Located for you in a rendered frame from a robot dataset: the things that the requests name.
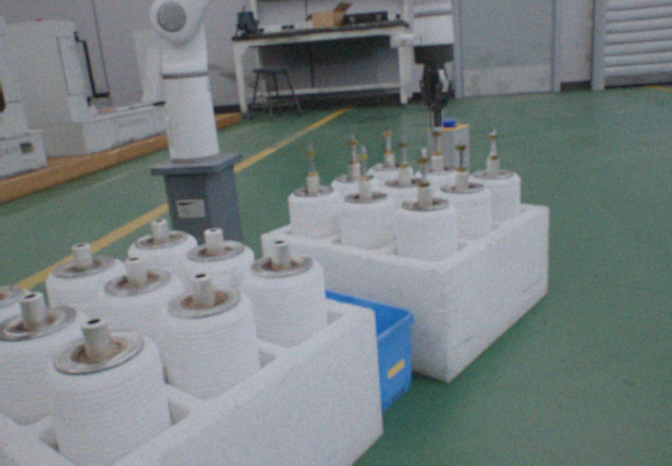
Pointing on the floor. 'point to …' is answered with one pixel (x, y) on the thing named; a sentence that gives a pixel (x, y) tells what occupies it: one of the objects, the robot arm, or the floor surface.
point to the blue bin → (387, 344)
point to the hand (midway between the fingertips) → (435, 120)
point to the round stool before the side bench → (270, 91)
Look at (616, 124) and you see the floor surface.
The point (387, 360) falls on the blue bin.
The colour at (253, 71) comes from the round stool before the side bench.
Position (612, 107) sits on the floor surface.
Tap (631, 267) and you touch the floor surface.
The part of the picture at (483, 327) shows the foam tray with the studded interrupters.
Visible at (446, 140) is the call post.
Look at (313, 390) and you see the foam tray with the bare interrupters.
